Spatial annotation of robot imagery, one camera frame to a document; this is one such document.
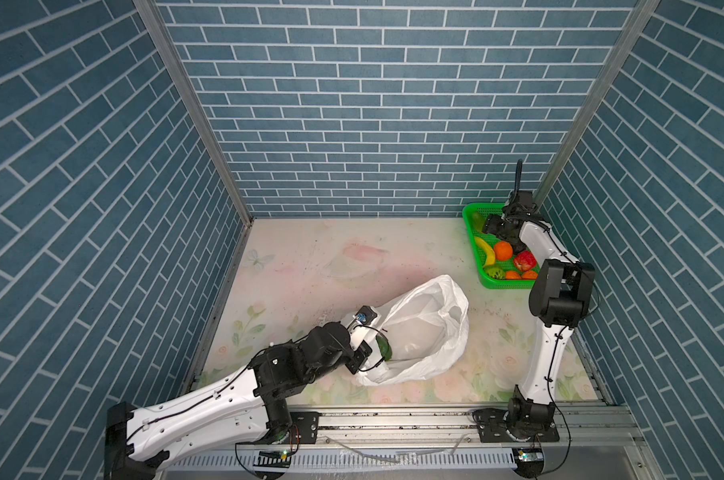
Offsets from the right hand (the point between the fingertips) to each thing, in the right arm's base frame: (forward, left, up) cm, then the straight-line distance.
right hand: (492, 224), depth 103 cm
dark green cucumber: (-44, +35, -7) cm, 56 cm away
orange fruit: (-7, -4, -6) cm, 10 cm away
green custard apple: (-17, 0, -5) cm, 18 cm away
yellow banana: (-4, -1, -10) cm, 10 cm away
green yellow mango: (+4, +3, -3) cm, 6 cm away
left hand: (-47, +37, +7) cm, 60 cm away
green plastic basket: (-10, +6, -7) cm, 14 cm away
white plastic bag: (-34, +22, -13) cm, 42 cm away
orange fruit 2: (-16, -6, -7) cm, 19 cm away
